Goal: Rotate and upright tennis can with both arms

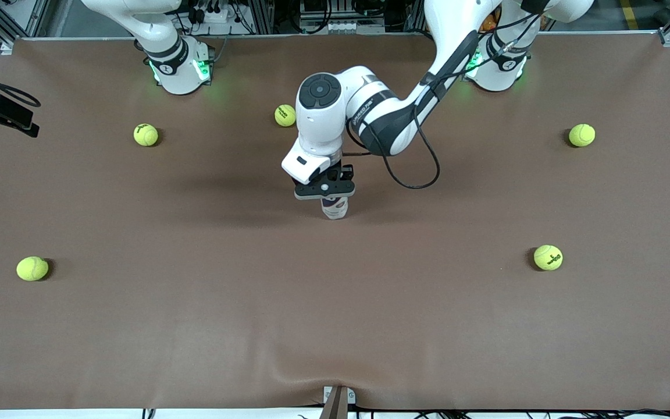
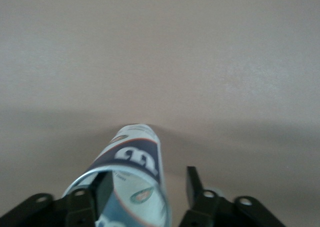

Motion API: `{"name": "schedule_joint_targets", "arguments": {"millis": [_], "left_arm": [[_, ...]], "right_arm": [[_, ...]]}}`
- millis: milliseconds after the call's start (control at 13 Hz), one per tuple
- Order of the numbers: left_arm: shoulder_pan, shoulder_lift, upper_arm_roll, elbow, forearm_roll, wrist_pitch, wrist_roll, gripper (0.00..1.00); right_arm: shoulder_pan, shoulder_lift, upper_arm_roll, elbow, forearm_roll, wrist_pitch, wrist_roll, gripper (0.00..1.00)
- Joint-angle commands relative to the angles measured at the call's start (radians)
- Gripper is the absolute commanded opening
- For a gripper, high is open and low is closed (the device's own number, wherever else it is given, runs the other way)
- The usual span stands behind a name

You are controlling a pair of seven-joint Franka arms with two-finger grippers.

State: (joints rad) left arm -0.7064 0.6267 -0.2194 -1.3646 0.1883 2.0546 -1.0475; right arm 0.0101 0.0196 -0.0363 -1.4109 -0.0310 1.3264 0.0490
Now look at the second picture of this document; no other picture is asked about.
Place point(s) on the white blue tennis ball can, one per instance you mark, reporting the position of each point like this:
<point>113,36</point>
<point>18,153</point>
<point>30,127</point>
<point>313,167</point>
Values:
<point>140,157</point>

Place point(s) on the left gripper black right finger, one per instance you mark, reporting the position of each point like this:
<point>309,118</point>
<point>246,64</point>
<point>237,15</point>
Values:
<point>200,207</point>

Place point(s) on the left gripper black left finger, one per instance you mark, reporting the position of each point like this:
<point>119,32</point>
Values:
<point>82,209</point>

